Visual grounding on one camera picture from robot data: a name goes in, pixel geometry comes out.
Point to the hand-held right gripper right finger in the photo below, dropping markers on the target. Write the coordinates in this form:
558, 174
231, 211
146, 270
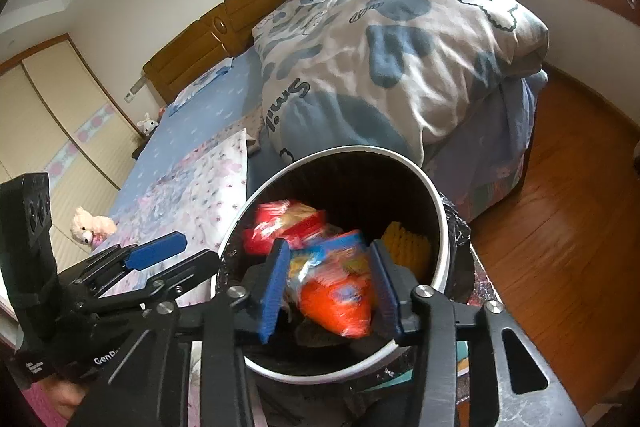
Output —
387, 292

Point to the white wall switch plate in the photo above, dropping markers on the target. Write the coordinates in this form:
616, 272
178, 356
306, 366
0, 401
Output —
135, 89

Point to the cream teddy bear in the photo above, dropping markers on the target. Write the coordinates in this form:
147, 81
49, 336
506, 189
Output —
92, 224

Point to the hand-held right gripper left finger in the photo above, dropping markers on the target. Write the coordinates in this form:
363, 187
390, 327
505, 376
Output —
272, 297

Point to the cream sliding door wardrobe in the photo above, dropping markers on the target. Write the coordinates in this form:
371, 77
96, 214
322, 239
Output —
50, 107

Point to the black garbage bag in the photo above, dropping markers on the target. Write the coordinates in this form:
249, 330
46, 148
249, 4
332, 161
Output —
457, 232

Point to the white round trash bin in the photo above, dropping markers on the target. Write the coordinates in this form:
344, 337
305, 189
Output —
350, 182

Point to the person's left forearm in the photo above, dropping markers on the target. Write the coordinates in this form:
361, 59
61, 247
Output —
37, 414

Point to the blue and white printed duvet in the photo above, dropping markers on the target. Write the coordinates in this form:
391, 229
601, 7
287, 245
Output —
400, 72

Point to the orange and blue snack bag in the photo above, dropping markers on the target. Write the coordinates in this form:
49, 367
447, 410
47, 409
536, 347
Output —
335, 302

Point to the red snack box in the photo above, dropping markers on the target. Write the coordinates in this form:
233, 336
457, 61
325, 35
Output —
270, 227

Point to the blue and white pillow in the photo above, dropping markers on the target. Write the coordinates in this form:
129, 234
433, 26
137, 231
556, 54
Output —
200, 87

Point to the white bunny plush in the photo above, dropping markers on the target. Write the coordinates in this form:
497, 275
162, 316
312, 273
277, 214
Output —
147, 125

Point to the bed with blue sheet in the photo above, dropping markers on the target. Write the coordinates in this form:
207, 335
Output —
200, 127

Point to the wooden bed headboard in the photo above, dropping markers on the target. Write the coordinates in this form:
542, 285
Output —
200, 42

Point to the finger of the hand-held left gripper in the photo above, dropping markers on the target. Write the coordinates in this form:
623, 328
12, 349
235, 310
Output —
155, 249
190, 272

